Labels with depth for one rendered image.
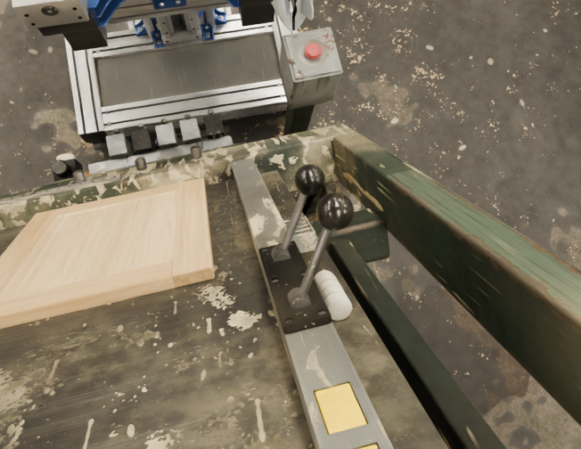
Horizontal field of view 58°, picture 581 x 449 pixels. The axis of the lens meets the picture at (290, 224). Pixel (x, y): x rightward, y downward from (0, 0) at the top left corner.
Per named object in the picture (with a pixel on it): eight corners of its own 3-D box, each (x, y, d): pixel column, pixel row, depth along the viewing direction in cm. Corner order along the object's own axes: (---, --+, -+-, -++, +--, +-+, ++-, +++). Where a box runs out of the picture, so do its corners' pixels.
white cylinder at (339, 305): (354, 318, 60) (336, 286, 67) (350, 295, 59) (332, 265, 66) (329, 324, 59) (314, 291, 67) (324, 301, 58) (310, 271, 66)
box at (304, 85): (321, 61, 141) (331, 25, 123) (332, 102, 139) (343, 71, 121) (278, 69, 140) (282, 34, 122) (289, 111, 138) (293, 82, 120)
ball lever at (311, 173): (289, 261, 69) (325, 166, 65) (294, 273, 65) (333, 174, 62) (262, 254, 68) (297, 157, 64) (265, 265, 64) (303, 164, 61)
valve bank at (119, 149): (236, 123, 155) (233, 89, 132) (247, 169, 153) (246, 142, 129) (65, 159, 150) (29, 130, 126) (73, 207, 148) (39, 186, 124)
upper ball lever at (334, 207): (308, 306, 58) (353, 193, 54) (315, 323, 54) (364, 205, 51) (276, 297, 57) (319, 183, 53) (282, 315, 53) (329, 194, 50)
